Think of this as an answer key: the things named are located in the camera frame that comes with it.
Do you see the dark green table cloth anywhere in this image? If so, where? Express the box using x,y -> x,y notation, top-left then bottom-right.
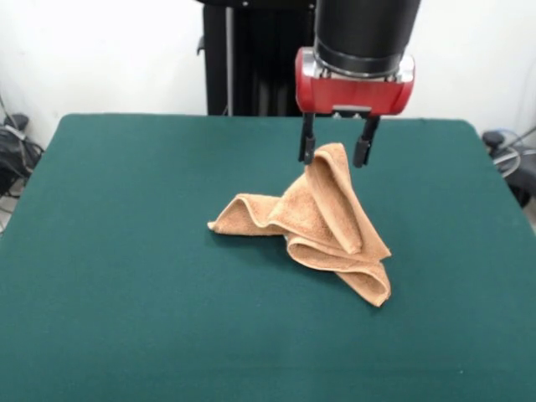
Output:
0,112 -> 536,402

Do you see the tan terry towel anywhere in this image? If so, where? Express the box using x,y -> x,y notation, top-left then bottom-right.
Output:
206,142 -> 394,310

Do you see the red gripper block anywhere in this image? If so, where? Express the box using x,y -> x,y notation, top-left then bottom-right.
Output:
294,46 -> 416,168

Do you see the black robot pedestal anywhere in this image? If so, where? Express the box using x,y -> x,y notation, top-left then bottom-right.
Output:
195,0 -> 319,118

